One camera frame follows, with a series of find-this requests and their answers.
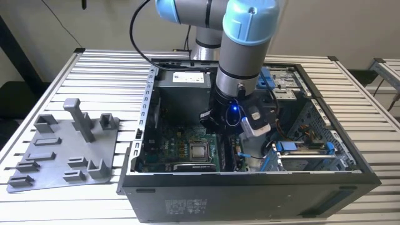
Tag orange wires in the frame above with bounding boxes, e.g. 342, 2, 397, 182
275, 121, 298, 143

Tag grey parts rack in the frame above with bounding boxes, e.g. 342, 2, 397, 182
6, 98, 122, 194

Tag green motherboard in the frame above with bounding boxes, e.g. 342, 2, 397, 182
134, 107, 251, 173

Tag black graphics card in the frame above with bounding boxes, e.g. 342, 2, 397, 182
138, 161, 221, 173

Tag metal drive cage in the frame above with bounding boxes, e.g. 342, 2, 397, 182
257, 64, 310, 128

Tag silver CPU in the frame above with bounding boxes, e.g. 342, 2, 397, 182
190, 144, 210, 162

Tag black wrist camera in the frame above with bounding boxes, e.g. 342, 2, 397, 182
245, 95, 279, 129

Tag black chair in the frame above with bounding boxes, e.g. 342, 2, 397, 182
349, 68, 381, 89

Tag metal slat side table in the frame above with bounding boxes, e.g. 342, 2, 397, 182
369, 58, 400, 94

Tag black PC case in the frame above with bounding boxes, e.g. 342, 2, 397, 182
118, 56, 383, 223

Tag blue disk carrier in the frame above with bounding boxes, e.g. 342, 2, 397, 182
258, 67, 277, 91
274, 141, 338, 160

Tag black camera cable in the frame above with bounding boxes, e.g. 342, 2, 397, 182
130, 0, 221, 71

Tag grey power supply unit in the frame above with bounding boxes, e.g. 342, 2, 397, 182
155, 69, 218, 125

